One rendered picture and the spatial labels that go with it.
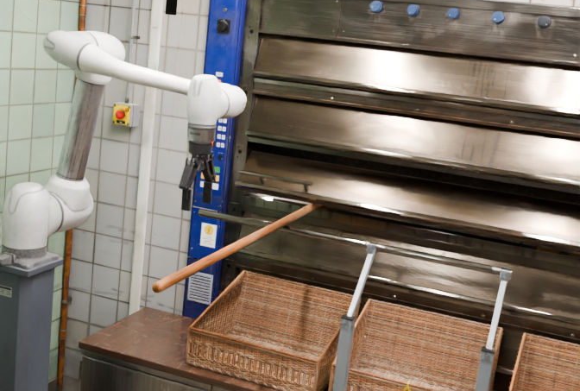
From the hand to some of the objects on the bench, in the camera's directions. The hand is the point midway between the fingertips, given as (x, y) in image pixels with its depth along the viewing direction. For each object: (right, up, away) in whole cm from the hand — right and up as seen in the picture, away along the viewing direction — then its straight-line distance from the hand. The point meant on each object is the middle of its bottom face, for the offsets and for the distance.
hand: (196, 203), depth 258 cm
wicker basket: (+23, -67, +66) cm, 97 cm away
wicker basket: (+135, -86, +25) cm, 162 cm away
